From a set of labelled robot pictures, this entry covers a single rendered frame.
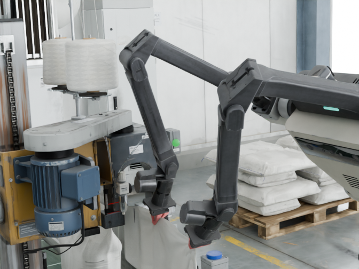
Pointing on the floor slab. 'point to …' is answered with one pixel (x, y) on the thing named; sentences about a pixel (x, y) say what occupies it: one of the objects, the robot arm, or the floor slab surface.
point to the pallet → (268, 227)
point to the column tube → (23, 110)
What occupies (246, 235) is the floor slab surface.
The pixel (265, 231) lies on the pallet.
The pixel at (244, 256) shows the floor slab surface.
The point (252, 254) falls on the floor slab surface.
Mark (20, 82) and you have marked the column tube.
